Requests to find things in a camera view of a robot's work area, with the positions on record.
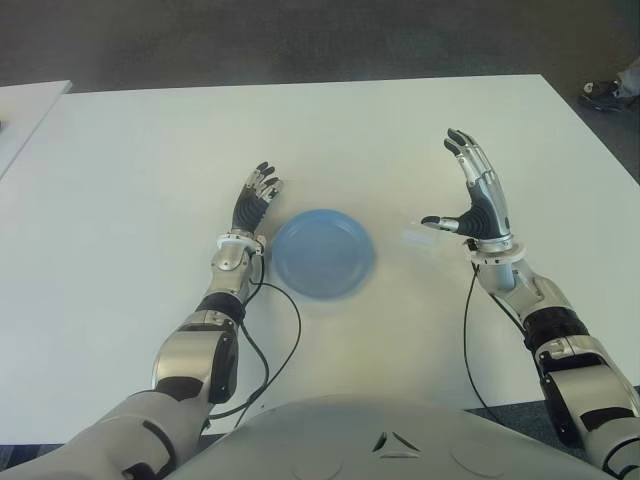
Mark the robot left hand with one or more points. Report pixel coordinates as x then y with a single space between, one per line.
250 210

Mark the grey robot torso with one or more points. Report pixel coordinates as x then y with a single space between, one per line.
390 440

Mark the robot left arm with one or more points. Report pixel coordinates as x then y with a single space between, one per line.
225 262

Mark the white charger block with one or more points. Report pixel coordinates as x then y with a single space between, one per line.
417 236

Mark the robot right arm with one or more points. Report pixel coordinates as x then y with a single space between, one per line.
550 300

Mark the dark sneaker shoe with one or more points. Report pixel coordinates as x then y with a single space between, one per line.
600 95

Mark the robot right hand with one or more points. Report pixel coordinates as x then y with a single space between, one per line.
487 210

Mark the white side table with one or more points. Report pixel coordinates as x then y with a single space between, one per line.
25 110

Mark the blue jeans leg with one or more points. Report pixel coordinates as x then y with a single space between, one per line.
631 82

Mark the blue round plate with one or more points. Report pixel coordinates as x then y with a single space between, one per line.
322 255

